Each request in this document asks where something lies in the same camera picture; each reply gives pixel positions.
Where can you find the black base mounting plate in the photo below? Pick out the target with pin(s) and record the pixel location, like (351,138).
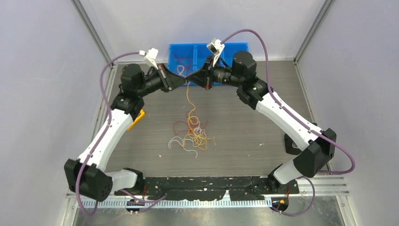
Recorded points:
(238,188)

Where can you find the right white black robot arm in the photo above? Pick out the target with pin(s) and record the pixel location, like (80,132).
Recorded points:
(314,143)

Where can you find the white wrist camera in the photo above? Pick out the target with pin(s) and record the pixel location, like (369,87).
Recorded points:
(150,57)
(216,47)

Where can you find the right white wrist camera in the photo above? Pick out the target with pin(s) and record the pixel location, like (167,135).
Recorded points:
(216,47)

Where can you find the black triangular stand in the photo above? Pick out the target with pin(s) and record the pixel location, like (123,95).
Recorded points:
(293,146)

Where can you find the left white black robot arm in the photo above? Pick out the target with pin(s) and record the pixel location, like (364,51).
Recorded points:
(86,175)

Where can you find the blue three-compartment plastic bin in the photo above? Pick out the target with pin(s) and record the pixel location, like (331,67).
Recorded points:
(187,54)

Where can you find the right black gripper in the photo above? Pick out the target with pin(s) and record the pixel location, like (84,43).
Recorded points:
(203,76)

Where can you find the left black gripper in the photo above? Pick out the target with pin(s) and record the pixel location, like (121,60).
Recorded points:
(171,80)

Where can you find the yellow triangular plastic stand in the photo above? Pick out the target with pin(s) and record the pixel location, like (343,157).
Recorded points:
(136,120)

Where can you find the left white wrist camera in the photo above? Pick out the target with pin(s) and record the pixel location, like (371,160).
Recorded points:
(150,57)

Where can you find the aluminium front rail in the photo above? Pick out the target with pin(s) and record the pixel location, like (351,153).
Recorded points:
(320,185)

